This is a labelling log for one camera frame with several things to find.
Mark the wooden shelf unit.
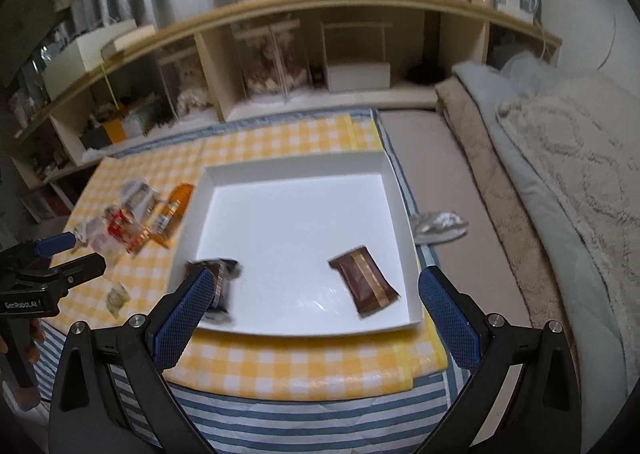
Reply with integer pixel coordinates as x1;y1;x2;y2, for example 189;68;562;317
12;0;563;195

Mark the beige mattress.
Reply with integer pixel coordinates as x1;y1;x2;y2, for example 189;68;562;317
377;109;581;454

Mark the white dress doll case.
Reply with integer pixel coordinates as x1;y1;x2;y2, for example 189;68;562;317
160;54;211;115

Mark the green pastry packet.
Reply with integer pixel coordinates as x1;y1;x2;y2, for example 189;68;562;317
107;284;130;319

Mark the yellow checkered tablecloth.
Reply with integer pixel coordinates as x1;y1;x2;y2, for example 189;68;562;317
65;109;448;402

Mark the red twisted dough packet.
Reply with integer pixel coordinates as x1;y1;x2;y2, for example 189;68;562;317
106;209;153;256

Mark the person's left hand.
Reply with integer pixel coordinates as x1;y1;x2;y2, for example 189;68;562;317
27;318;47;366

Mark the pink pastry packet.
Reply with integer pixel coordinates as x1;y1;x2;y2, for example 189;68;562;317
75;217;121;267

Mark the black and white snack packet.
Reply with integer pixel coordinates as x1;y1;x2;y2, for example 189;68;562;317
120;180;153;215

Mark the white storage box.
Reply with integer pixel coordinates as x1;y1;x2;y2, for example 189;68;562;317
327;59;392;90

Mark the white wall cable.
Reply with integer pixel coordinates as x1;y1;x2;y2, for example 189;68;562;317
536;19;552;61

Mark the black fuzzy object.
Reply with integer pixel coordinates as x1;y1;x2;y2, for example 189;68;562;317
407;63;444;84

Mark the tissue box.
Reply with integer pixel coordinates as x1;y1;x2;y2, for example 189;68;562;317
122;107;157;137

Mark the yellow and dark box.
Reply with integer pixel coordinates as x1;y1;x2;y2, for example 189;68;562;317
80;119;126;147

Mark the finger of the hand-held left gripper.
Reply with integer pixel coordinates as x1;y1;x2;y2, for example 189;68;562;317
15;254;107;292
0;231;76;260

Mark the grey blanket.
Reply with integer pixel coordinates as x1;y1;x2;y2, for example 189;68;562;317
452;52;640;415

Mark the white textured box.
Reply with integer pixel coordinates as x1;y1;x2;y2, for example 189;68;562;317
42;19;138;100

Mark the orange snack packet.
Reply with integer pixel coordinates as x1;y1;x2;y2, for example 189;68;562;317
149;183;195;250

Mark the wooden frame stand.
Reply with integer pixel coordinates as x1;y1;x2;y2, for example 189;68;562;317
320;20;393;62

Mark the red dress doll case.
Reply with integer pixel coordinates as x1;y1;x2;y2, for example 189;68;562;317
235;19;311;98

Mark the yellow-green ribbon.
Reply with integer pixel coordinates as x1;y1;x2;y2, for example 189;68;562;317
101;62;119;108

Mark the crumpled clear wrapper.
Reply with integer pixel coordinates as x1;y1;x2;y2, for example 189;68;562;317
410;210;470;242

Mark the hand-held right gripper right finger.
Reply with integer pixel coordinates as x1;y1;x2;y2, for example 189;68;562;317
415;265;596;454

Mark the dark mooncake packet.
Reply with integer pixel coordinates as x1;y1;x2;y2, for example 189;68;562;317
185;258;243;325

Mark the thick book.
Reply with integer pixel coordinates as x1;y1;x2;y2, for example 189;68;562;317
100;24;156;60

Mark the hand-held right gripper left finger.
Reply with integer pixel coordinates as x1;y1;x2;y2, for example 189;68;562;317
48;267;221;454

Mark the white shallow cardboard box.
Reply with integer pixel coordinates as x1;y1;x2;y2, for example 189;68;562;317
165;149;426;337

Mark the brown snack packet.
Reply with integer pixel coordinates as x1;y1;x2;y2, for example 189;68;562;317
327;245;401;319

